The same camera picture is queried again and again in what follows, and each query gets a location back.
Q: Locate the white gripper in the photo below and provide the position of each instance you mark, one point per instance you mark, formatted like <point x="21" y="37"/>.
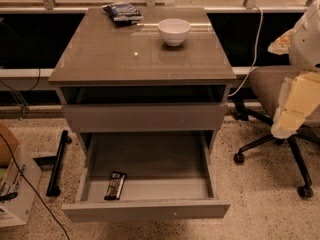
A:
<point x="306" y="47"/>

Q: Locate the closed grey upper drawer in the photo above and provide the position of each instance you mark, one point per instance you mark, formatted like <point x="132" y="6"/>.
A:
<point x="144" y="118"/>

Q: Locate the open grey bottom drawer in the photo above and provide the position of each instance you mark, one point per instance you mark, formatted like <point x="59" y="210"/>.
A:
<point x="169" y="176"/>

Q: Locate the grey drawer cabinet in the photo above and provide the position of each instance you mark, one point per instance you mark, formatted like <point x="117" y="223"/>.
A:
<point x="110" y="64"/>

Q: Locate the brown office chair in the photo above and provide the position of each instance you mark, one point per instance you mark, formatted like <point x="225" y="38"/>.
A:
<point x="266" y="84"/>

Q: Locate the white ceramic bowl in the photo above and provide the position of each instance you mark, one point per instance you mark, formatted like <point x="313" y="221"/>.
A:
<point x="174" y="31"/>

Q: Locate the blue snack bag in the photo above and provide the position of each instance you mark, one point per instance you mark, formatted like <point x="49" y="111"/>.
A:
<point x="125" y="13"/>

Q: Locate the black bar on floor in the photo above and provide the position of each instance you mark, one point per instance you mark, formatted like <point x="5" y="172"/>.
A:
<point x="53" y="189"/>

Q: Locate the brown cardboard box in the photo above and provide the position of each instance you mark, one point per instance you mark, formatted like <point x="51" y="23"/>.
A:
<point x="8" y="145"/>

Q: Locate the white cardboard box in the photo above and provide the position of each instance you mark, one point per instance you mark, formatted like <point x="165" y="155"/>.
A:
<point x="16" y="211"/>

